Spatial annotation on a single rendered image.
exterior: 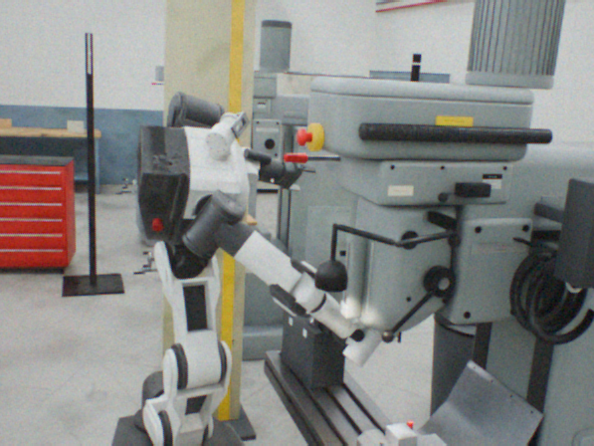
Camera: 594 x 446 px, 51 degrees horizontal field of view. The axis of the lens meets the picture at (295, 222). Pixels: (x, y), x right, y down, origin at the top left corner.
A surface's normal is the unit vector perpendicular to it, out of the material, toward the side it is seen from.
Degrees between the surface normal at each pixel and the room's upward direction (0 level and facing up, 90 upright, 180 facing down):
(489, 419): 63
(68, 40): 90
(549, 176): 90
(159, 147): 34
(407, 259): 90
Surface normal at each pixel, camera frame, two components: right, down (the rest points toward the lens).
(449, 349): -0.79, 0.16
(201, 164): 0.29, -0.67
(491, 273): 0.32, 0.24
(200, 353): 0.42, -0.28
